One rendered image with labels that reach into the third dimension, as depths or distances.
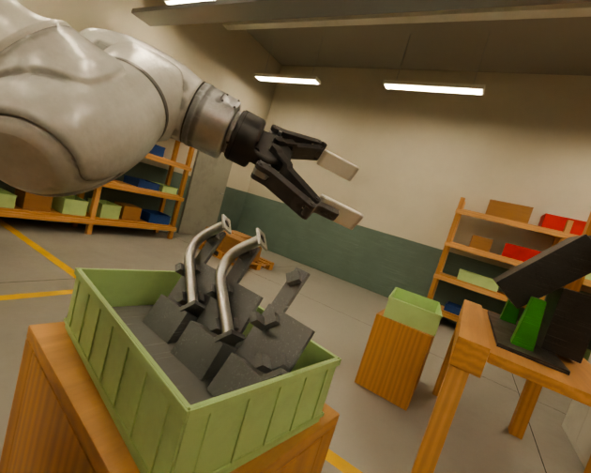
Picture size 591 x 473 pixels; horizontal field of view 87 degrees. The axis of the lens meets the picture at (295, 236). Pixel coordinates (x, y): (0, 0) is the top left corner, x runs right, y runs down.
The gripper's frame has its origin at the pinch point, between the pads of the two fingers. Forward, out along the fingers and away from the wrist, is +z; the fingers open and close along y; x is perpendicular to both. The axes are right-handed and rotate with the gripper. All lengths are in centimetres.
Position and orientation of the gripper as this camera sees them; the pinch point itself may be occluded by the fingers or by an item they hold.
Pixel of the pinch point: (350, 192)
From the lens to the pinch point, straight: 51.7
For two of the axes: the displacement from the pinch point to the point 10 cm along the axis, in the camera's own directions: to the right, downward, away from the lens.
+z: 8.9, 4.0, 2.3
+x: -4.5, 6.4, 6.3
